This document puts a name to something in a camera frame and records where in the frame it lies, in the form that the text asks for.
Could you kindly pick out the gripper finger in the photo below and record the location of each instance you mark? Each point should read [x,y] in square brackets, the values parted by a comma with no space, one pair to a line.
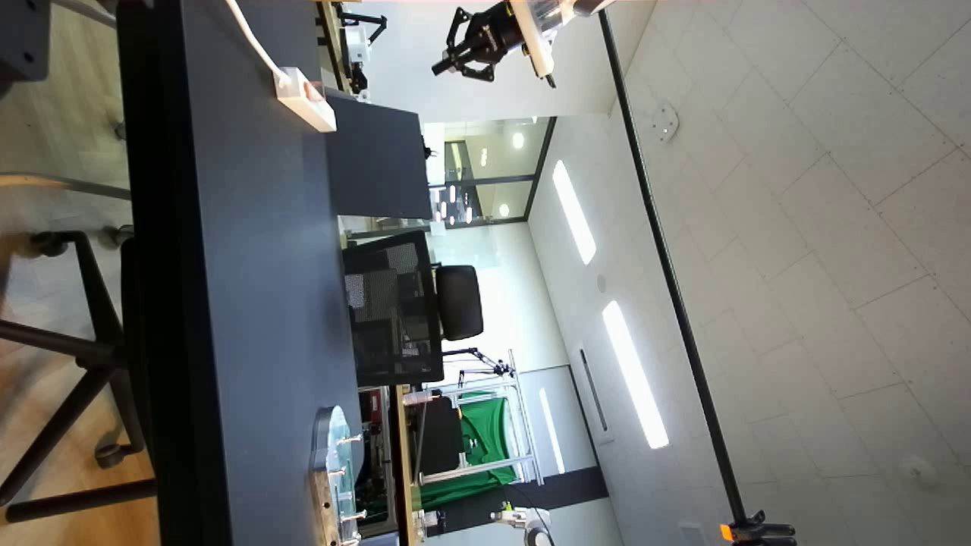
[472,71]
[454,30]

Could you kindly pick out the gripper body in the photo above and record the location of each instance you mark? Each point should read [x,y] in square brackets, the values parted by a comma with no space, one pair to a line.
[494,34]

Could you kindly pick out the glass partition window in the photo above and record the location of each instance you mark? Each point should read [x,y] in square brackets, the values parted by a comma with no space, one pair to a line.
[493,171]

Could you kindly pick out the black partition panel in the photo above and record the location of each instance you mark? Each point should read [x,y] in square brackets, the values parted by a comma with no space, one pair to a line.
[378,159]

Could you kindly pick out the long ceiling light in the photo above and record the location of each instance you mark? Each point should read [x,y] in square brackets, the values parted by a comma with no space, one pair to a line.
[636,375]
[573,212]

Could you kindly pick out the round smoke detector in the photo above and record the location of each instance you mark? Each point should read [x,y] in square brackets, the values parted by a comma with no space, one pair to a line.
[665,122]

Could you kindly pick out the black mesh office chair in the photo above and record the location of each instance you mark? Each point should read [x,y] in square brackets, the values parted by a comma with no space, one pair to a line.
[398,307]

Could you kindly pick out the black pole with orange clamp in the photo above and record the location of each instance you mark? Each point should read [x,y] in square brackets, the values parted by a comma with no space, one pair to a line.
[675,303]

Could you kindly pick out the green cloth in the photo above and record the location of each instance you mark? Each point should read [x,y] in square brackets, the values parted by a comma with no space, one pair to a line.
[485,432]

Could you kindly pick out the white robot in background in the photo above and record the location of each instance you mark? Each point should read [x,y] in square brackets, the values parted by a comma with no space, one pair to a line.
[525,522]

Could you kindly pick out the black office chair base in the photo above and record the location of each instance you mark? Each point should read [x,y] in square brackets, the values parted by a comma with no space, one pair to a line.
[91,356]

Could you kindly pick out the camera on mount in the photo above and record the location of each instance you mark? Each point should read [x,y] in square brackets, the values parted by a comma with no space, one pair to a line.
[356,47]

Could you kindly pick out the aluminium frame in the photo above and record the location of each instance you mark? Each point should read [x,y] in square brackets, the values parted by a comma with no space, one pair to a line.
[523,425]

